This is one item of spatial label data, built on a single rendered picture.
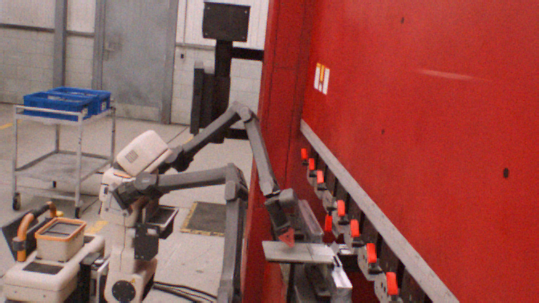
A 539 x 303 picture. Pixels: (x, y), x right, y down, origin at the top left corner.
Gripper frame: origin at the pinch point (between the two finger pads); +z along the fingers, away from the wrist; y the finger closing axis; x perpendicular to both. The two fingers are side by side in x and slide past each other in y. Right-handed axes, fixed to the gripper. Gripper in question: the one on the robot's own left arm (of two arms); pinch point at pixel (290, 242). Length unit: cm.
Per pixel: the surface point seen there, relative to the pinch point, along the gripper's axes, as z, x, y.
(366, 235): -14, -25, -54
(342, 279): 15.4, -12.8, -17.4
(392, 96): -53, -47, -59
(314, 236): 15.8, -9.6, 32.3
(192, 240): 69, 84, 259
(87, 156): -14, 161, 379
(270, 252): -0.7, 8.7, -2.2
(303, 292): 17.0, 3.2, -10.6
